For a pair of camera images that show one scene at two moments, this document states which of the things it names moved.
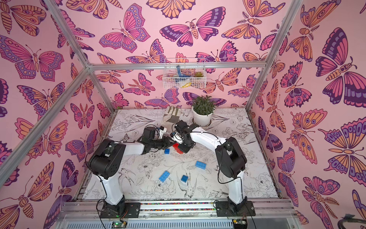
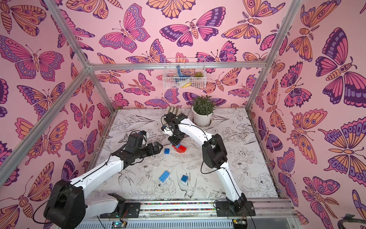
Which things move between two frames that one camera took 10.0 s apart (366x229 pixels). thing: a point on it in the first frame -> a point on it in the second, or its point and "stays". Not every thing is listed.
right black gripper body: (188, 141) -> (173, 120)
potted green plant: (202, 108) stays
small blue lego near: (184, 178) stays
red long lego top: (176, 146) stays
